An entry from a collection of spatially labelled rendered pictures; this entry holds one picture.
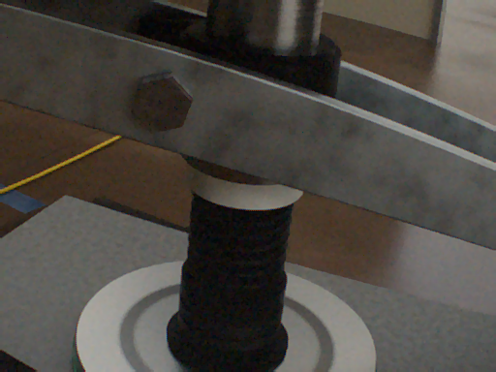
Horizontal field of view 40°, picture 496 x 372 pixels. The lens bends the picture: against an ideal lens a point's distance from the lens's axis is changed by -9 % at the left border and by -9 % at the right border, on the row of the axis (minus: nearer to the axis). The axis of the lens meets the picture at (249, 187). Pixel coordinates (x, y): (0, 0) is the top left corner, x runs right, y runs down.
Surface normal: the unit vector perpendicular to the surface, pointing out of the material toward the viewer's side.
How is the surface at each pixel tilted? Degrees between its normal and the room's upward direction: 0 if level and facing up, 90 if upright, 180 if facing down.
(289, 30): 90
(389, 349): 0
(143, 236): 0
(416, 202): 90
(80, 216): 0
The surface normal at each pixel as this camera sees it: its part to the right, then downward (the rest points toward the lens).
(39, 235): 0.11, -0.89
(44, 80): 0.14, 0.44
